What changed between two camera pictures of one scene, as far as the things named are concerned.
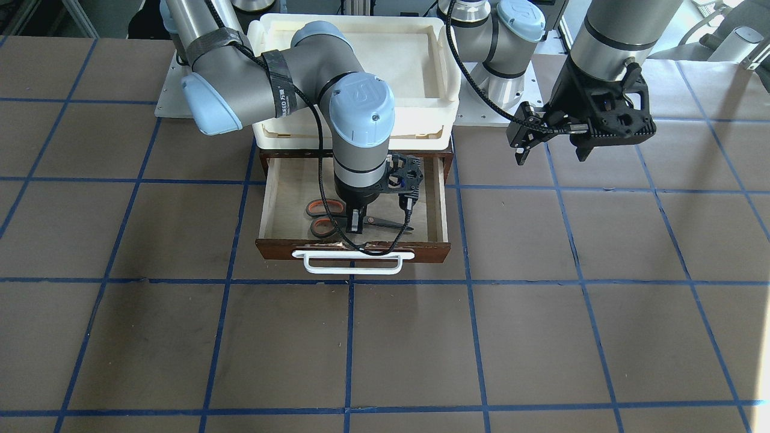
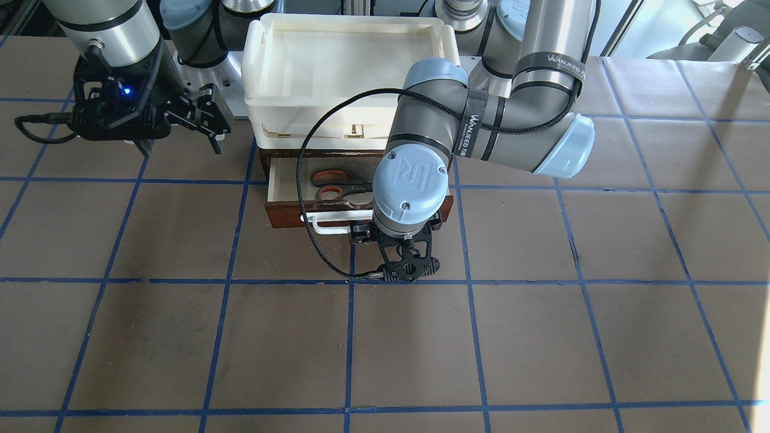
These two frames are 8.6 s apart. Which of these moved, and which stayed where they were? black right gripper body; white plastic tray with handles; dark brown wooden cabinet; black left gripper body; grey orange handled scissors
Moved: black right gripper body; grey orange handled scissors; black left gripper body
Stayed: white plastic tray with handles; dark brown wooden cabinet
